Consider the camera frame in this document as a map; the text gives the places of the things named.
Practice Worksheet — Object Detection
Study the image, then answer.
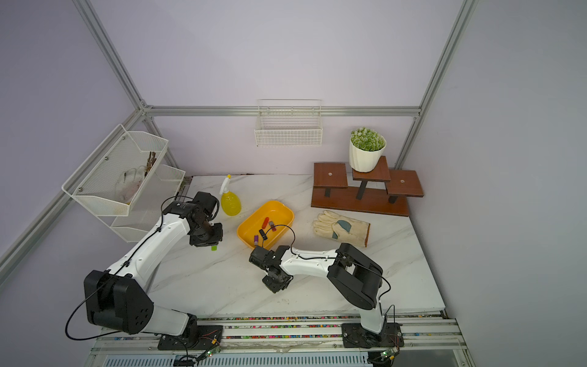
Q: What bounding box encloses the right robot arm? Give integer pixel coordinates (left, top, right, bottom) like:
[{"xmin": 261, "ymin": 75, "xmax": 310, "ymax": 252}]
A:
[{"xmin": 249, "ymin": 243, "xmax": 386, "ymax": 335}]

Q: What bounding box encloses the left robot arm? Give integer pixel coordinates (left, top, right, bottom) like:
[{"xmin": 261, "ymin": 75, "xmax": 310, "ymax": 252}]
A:
[{"xmin": 83, "ymin": 191, "xmax": 223, "ymax": 341}]

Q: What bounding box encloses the yellow storage box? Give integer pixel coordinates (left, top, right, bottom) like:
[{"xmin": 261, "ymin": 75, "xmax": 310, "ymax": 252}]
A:
[{"xmin": 237, "ymin": 200, "xmax": 295, "ymax": 249}]

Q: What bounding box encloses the yellow spray bottle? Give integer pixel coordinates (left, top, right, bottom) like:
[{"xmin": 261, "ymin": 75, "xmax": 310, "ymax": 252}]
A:
[{"xmin": 220, "ymin": 174, "xmax": 242, "ymax": 217}]

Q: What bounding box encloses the cream work glove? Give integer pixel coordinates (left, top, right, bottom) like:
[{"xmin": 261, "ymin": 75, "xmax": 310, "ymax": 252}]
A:
[{"xmin": 312, "ymin": 210, "xmax": 371, "ymax": 247}]

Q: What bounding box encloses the brown wooden step stand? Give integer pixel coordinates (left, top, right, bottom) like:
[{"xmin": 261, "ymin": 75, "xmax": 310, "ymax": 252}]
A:
[{"xmin": 311, "ymin": 156, "xmax": 424, "ymax": 217}]

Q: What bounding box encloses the white potted green plant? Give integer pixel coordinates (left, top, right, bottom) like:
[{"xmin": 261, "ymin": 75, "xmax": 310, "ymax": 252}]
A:
[{"xmin": 349, "ymin": 127, "xmax": 387, "ymax": 173}]

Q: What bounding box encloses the white mesh wall shelf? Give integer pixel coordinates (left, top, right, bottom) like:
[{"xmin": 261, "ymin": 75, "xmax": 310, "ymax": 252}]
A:
[{"xmin": 62, "ymin": 125, "xmax": 185, "ymax": 243}]

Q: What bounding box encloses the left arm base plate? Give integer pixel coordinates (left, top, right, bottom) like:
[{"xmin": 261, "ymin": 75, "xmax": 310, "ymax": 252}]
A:
[{"xmin": 157, "ymin": 325, "xmax": 223, "ymax": 352}]

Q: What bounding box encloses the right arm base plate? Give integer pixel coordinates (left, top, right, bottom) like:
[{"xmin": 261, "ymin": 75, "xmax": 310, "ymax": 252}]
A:
[{"xmin": 341, "ymin": 323, "xmax": 404, "ymax": 349}]

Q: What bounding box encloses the white wire wall basket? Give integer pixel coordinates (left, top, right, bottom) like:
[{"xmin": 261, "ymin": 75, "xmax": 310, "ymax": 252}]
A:
[{"xmin": 255, "ymin": 99, "xmax": 323, "ymax": 148}]

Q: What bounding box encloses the aluminium frame rail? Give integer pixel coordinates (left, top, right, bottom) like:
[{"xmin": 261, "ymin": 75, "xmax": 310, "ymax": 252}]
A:
[{"xmin": 1, "ymin": 1, "xmax": 478, "ymax": 287}]

